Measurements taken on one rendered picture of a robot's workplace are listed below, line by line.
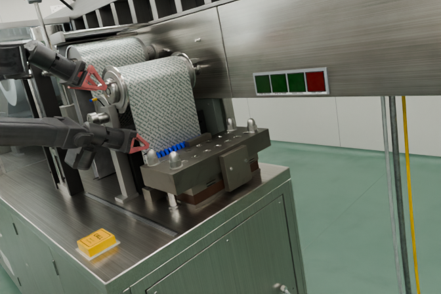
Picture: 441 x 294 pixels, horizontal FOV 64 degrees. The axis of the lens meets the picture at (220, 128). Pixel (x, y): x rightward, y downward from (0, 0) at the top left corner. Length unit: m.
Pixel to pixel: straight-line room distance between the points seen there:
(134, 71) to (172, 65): 0.14
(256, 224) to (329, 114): 2.78
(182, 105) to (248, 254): 0.51
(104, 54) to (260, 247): 0.82
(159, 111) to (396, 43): 0.67
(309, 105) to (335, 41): 2.95
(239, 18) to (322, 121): 2.82
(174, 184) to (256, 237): 0.33
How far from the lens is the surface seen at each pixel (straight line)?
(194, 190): 0.99
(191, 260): 0.95
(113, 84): 1.08
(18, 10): 6.86
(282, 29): 1.02
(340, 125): 3.76
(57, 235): 1.12
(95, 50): 1.31
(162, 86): 1.13
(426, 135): 3.48
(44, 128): 0.89
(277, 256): 1.23
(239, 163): 1.05
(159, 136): 1.12
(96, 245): 0.94
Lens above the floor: 1.34
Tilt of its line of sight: 14 degrees down
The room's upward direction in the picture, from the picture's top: 11 degrees counter-clockwise
